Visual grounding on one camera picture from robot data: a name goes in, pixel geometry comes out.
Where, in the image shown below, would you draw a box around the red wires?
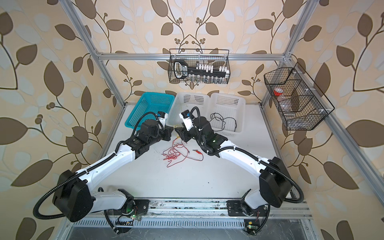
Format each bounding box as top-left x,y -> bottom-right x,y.
161,137 -> 205,168

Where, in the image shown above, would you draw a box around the black wires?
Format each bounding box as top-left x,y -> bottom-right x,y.
208,112 -> 238,133

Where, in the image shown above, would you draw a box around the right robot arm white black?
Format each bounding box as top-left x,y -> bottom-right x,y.
176,107 -> 304,216

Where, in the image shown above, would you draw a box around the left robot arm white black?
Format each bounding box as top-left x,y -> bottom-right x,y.
33,112 -> 174,223

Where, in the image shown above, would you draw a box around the teal plastic basket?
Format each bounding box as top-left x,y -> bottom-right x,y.
125,93 -> 175,129

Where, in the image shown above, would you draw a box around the middle white plastic basket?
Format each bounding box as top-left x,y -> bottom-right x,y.
166,93 -> 210,127

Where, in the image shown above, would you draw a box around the white plastic basket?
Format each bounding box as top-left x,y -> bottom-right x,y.
207,93 -> 246,137
166,93 -> 210,127

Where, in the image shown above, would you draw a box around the right white plastic basket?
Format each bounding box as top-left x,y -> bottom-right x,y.
207,93 -> 246,137

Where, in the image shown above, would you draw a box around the black tool with vials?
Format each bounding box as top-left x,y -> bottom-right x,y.
172,60 -> 231,79

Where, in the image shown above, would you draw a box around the red capped item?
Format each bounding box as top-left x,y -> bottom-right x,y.
273,87 -> 284,97

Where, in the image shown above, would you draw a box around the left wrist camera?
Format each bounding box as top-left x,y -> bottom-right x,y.
157,111 -> 168,127

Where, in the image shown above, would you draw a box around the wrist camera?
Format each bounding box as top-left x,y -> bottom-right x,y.
157,111 -> 168,127
179,110 -> 194,132

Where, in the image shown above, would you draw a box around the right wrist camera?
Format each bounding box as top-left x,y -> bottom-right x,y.
179,110 -> 194,132

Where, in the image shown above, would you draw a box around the back black wire basket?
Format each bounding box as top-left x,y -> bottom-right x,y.
166,48 -> 231,85

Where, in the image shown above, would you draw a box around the side black wire basket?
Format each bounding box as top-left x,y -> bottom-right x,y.
264,63 -> 335,131

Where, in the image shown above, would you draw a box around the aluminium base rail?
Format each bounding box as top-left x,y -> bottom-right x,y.
64,197 -> 313,229

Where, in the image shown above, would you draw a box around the aluminium frame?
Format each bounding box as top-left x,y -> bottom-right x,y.
60,1 -> 384,203

